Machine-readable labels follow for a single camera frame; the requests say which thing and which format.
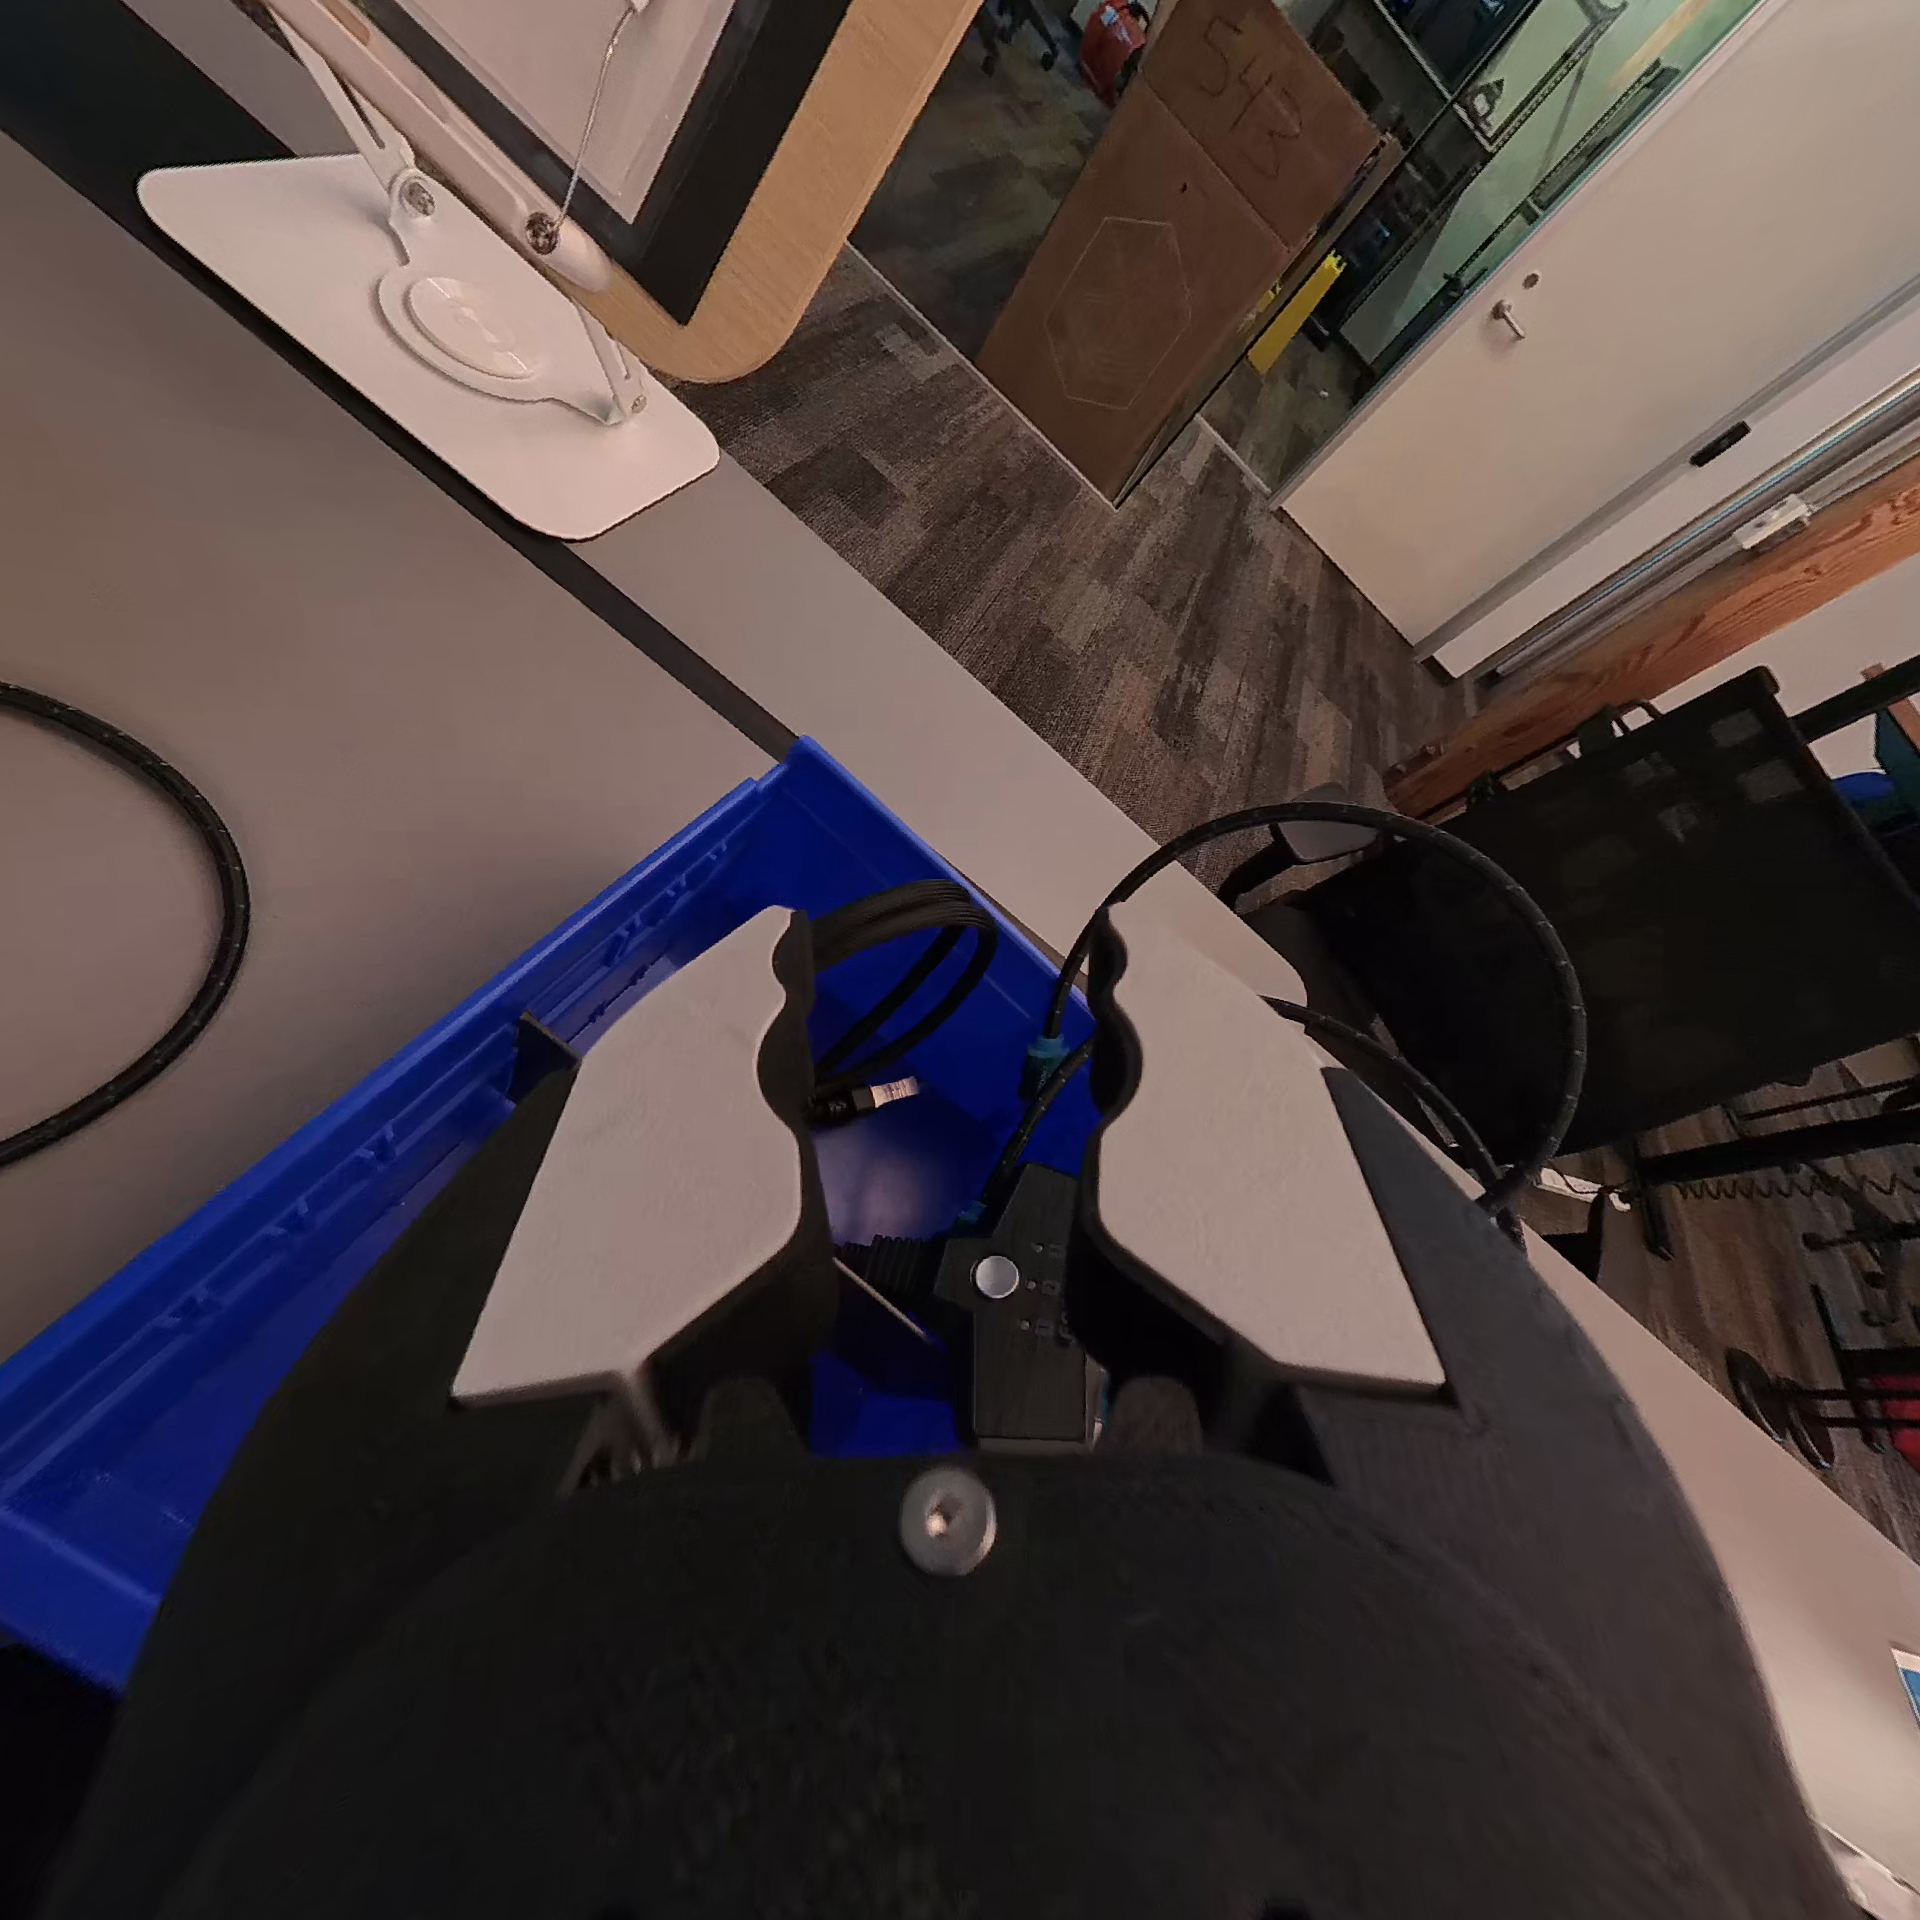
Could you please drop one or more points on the black hdmi switch box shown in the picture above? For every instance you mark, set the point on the black hdmi switch box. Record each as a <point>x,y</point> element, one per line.
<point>1021,1381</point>

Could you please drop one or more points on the black stool base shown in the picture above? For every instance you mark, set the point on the black stool base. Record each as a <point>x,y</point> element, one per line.
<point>1778,1395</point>

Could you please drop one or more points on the white cabinet door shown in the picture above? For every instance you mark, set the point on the white cabinet door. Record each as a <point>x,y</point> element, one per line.
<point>1590,345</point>

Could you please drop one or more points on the blue plastic bin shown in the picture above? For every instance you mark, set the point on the blue plastic bin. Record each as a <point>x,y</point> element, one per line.
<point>224,1348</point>

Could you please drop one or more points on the yellow object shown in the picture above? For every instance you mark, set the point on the yellow object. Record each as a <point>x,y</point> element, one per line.
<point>1292,315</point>

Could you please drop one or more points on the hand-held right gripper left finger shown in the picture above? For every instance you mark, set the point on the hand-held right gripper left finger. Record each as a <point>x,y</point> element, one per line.
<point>661,1184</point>

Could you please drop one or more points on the black mesh office chair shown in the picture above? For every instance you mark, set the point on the black mesh office chair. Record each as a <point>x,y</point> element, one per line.
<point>1681,901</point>

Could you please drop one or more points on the rounded wooden panel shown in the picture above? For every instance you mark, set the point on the rounded wooden panel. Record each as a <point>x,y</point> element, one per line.
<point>840,180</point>

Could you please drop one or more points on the brown cardboard box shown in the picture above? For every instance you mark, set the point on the brown cardboard box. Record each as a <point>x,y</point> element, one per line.
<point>1170,270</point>

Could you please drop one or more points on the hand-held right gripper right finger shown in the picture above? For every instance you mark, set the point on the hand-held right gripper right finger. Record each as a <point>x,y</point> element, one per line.
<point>1260,1184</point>

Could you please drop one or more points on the red object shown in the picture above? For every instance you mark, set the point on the red object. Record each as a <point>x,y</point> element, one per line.
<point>1119,36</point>

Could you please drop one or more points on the wooden beam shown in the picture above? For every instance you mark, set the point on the wooden beam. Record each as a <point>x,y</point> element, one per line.
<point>1650,661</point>

